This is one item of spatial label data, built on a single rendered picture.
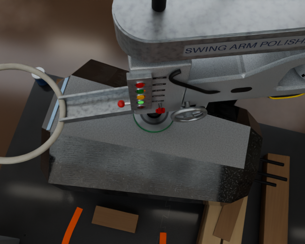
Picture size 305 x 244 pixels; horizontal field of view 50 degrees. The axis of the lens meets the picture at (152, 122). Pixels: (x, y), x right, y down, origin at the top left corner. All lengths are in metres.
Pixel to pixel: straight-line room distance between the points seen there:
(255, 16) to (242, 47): 0.09
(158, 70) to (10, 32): 2.25
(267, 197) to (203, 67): 1.46
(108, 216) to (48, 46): 1.51
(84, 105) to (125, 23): 0.75
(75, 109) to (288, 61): 0.96
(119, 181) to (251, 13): 1.16
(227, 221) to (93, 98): 1.20
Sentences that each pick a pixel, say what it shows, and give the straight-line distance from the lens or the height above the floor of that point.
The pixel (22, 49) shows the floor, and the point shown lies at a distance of 3.04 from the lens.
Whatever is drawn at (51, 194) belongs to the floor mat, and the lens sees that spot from 2.55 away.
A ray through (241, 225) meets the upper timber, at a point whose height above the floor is 0.24.
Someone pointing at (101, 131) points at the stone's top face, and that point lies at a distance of 1.72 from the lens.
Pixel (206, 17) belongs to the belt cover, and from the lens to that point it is 0.96.
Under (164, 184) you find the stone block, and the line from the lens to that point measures 1.78.
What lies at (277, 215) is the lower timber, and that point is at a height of 0.12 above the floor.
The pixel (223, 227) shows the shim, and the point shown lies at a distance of 2.26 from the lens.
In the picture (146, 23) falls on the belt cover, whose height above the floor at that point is 1.69.
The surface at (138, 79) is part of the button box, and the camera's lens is 1.05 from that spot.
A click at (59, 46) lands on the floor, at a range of 2.96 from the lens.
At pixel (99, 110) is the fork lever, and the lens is 1.57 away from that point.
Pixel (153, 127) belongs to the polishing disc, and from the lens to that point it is 1.68.
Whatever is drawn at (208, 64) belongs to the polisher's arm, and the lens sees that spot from 1.23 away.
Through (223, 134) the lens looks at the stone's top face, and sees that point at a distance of 1.74.
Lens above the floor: 2.46
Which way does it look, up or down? 72 degrees down
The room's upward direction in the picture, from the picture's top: 2 degrees clockwise
